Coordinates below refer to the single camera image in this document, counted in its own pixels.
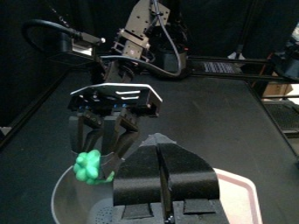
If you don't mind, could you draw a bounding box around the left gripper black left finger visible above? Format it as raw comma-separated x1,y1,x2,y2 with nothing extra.
112,133,174,224

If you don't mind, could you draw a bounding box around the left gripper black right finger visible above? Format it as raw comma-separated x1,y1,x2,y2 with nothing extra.
155,133,231,224

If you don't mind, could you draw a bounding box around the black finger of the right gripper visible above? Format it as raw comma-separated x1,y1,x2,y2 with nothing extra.
99,108,143,179
76,108,107,155

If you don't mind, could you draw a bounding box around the green toy grapes bunch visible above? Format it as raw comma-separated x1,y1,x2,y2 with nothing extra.
72,149,118,186

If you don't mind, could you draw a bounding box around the grey bowl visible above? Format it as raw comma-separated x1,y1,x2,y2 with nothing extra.
51,164,119,224

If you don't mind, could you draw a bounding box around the pink plate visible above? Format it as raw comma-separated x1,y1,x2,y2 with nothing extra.
211,167,264,224

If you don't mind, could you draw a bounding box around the black mesh panel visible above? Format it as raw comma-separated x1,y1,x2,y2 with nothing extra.
202,61,239,74

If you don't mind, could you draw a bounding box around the brown cardboard box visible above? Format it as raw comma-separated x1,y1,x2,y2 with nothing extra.
263,82,295,98

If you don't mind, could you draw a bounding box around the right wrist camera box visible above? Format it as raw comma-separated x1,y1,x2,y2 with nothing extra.
48,30,108,65

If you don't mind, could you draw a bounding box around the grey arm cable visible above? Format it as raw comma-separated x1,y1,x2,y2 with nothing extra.
99,0,184,79

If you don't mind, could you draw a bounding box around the black metal frame rail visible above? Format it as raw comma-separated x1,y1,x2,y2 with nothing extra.
186,55,299,84

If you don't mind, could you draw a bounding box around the thick black camera cable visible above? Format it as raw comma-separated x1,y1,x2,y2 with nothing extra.
20,18,85,54

